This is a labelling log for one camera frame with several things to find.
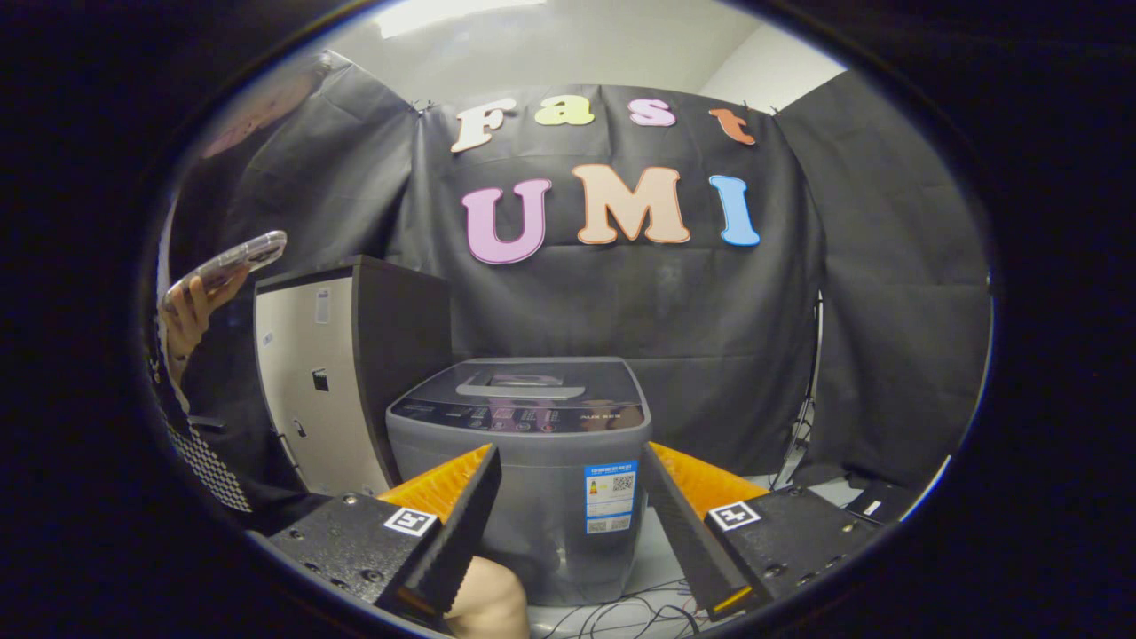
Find checkered sleeve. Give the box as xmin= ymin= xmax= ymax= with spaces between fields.
xmin=151 ymin=319 xmax=255 ymax=514

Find smartphone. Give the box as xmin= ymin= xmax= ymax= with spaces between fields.
xmin=162 ymin=230 xmax=289 ymax=307

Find black floor box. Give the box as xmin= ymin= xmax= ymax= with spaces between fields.
xmin=839 ymin=479 xmax=924 ymax=526

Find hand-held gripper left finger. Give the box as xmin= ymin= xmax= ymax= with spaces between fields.
xmin=266 ymin=444 xmax=503 ymax=624

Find black backdrop cloth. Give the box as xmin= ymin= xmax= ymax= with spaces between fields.
xmin=169 ymin=53 xmax=990 ymax=489

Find black light stand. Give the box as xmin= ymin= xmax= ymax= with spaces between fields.
xmin=769 ymin=293 xmax=824 ymax=491

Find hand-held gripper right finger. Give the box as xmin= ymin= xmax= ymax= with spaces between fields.
xmin=640 ymin=441 xmax=890 ymax=624

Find person's knee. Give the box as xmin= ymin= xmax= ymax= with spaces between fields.
xmin=442 ymin=557 xmax=531 ymax=639

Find grey washing machine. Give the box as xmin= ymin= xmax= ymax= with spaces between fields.
xmin=385 ymin=357 xmax=653 ymax=606

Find black floor cables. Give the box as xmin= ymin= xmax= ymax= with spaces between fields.
xmin=531 ymin=577 xmax=713 ymax=639

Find dark cabinet with cream door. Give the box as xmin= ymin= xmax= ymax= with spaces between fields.
xmin=253 ymin=256 xmax=454 ymax=498

